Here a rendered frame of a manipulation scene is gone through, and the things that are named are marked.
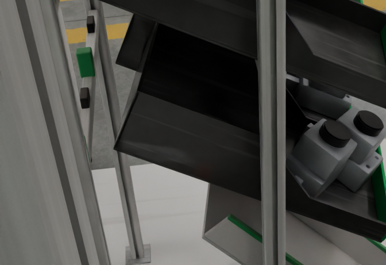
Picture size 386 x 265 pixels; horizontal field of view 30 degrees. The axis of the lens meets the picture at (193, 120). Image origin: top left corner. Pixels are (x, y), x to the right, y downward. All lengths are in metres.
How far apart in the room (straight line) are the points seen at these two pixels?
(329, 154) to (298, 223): 0.22
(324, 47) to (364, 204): 0.19
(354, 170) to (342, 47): 0.14
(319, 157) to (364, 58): 0.10
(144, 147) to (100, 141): 2.16
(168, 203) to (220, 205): 0.47
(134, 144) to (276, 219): 0.15
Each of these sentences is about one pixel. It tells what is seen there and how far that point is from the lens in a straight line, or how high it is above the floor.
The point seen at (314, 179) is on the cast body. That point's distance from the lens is 0.71.
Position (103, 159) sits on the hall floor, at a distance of 2.74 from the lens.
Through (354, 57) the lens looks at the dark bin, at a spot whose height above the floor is 1.37.
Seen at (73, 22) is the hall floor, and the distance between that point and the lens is 3.68.
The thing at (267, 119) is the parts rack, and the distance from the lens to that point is 0.60.
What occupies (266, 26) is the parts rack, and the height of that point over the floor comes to 1.45.
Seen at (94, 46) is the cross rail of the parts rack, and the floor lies 1.31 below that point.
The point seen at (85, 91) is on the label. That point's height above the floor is 1.32.
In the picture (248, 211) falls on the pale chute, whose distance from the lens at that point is 0.83.
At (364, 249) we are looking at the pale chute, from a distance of 0.94.
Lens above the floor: 1.72
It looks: 37 degrees down
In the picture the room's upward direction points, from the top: 5 degrees counter-clockwise
